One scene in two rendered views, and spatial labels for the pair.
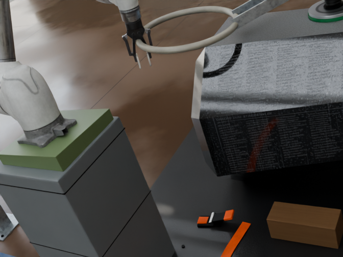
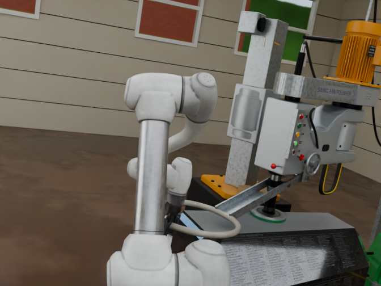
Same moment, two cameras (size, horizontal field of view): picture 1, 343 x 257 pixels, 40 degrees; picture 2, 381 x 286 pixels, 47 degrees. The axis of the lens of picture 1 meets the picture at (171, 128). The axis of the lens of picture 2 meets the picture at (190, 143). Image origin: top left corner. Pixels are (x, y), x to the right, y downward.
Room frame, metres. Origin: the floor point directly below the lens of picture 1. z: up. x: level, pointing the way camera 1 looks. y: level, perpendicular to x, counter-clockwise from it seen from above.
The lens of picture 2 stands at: (1.13, 1.67, 1.70)
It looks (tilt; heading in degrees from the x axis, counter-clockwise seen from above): 11 degrees down; 299
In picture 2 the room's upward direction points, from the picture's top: 10 degrees clockwise
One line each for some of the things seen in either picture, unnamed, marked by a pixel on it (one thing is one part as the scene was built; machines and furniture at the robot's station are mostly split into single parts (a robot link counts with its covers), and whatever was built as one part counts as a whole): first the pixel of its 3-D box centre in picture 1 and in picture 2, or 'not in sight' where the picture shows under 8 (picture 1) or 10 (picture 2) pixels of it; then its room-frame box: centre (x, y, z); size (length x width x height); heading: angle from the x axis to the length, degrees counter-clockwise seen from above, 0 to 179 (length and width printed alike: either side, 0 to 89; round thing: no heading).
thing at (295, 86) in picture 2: not in sight; (325, 92); (1.78, -1.17, 1.62); 0.96 x 0.25 x 0.17; 73
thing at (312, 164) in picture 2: not in sight; (308, 162); (1.73, -0.92, 1.20); 0.15 x 0.10 x 0.15; 73
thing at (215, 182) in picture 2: not in sight; (239, 186); (2.33, -1.46, 0.76); 0.49 x 0.49 x 0.05; 53
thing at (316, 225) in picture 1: (304, 224); not in sight; (1.49, -0.42, 0.07); 0.30 x 0.12 x 0.12; 52
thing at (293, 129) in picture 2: not in sight; (295, 134); (1.79, -0.74, 1.37); 0.08 x 0.03 x 0.28; 73
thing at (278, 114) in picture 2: not in sight; (291, 137); (1.86, -0.91, 1.32); 0.36 x 0.22 x 0.45; 73
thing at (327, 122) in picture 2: not in sight; (320, 140); (1.75, -1.21, 1.30); 0.74 x 0.23 x 0.49; 73
